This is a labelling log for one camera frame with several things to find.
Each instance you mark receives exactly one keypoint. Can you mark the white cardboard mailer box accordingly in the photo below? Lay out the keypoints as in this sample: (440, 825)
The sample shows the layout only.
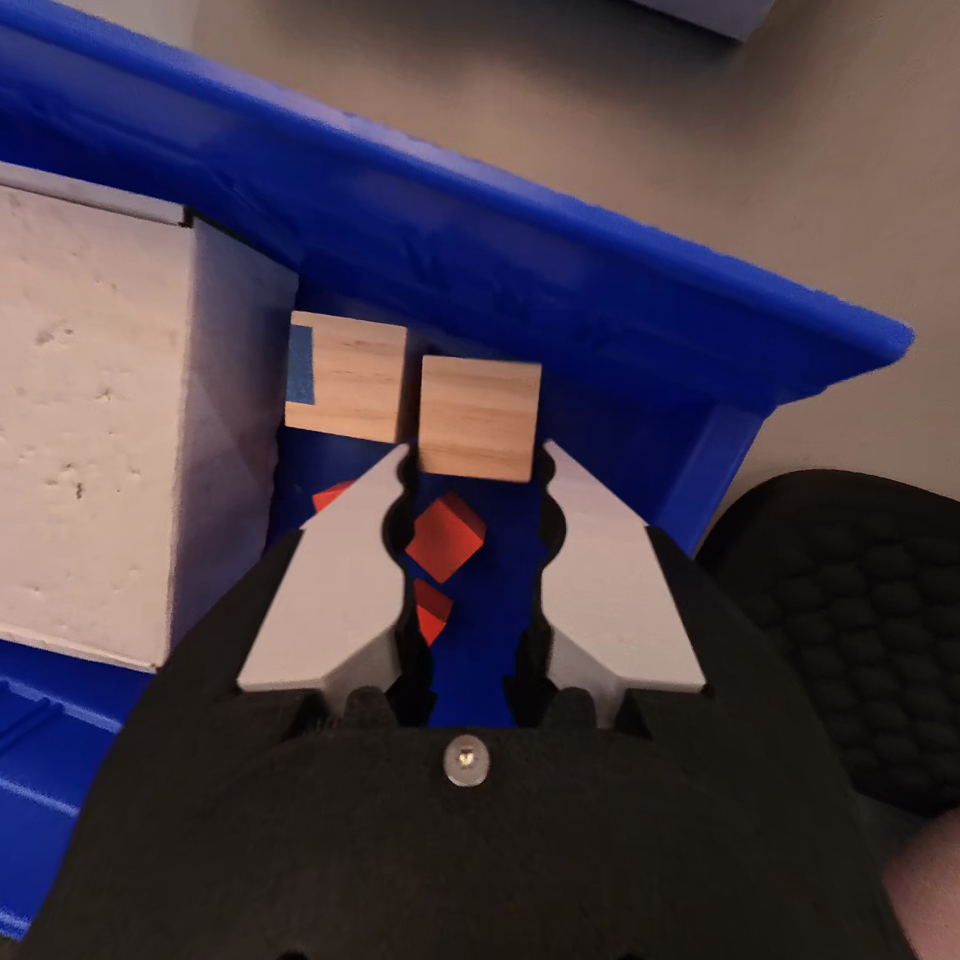
(90, 412)

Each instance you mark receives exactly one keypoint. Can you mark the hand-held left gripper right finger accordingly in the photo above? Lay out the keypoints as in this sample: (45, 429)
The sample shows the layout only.
(615, 607)

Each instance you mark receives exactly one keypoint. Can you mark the plain wooden cube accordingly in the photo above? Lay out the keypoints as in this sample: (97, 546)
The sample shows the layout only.
(480, 416)

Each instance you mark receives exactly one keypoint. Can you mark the red cube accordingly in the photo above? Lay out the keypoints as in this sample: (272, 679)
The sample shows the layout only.
(431, 607)
(446, 536)
(330, 499)

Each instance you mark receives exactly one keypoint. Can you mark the wooden cube with blue sticker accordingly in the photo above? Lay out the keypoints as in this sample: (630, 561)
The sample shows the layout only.
(352, 382)

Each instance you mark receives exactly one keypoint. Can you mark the person's right forearm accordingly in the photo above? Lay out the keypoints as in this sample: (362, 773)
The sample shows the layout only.
(930, 885)

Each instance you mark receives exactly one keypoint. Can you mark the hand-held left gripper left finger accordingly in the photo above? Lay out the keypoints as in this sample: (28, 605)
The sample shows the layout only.
(322, 607)

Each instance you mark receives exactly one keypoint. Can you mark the blue plastic bin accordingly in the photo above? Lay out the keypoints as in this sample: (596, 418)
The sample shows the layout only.
(525, 285)

